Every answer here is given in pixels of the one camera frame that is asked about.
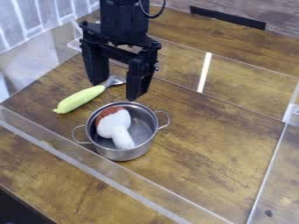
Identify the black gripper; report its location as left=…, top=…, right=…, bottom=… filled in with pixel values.
left=79, top=21, right=162, bottom=101

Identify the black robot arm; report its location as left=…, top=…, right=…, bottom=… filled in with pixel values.
left=79, top=0, right=163, bottom=101

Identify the clear acrylic triangle stand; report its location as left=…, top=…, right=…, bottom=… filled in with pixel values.
left=67, top=29, right=83, bottom=53

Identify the plush mushroom toy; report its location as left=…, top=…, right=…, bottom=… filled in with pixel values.
left=97, top=106, right=135, bottom=150

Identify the stainless steel pot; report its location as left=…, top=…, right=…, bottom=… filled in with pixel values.
left=72, top=101, right=171, bottom=162

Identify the black cable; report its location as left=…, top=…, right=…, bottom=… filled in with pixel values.
left=138, top=0, right=167, bottom=19

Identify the black strip on wall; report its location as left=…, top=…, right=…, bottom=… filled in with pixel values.
left=190, top=6, right=267, bottom=30

